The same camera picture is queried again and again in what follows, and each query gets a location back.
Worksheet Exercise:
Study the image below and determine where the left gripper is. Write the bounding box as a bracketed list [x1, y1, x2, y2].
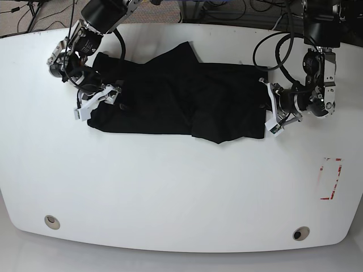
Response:
[259, 78, 307, 128]

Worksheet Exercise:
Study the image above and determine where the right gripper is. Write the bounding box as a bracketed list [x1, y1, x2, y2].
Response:
[74, 80, 128, 110]

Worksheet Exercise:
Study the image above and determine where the black t-shirt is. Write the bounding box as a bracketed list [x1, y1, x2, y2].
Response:
[87, 42, 271, 144]

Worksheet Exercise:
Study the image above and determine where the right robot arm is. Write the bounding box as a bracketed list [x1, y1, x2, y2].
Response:
[47, 0, 141, 110]

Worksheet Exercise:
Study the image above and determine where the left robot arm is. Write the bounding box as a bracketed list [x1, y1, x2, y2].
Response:
[260, 1, 343, 136]

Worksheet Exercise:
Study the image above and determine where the red tape rectangle marking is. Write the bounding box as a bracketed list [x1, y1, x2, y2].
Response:
[317, 158, 343, 201]

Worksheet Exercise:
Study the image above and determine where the black tripod stand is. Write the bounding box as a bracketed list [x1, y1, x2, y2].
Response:
[16, 0, 46, 33]

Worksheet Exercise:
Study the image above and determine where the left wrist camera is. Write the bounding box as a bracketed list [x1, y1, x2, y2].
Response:
[265, 118, 284, 137]

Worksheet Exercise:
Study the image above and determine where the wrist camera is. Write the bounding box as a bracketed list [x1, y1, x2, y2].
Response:
[265, 118, 284, 137]
[74, 107, 92, 121]

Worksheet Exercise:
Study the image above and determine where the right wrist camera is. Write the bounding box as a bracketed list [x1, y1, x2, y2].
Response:
[74, 107, 92, 121]

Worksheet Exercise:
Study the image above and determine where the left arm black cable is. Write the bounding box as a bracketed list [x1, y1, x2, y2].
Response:
[252, 0, 307, 88]

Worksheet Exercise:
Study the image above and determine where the white cable on floor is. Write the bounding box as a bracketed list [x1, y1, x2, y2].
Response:
[272, 14, 284, 31]

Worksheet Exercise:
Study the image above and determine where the right table cable grommet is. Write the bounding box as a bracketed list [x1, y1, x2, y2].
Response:
[293, 226, 310, 241]

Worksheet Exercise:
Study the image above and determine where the table cable grommet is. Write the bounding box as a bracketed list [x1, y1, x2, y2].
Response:
[293, 226, 310, 241]
[44, 215, 60, 230]

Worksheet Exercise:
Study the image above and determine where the left table cable grommet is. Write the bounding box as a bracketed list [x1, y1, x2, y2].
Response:
[44, 215, 60, 230]

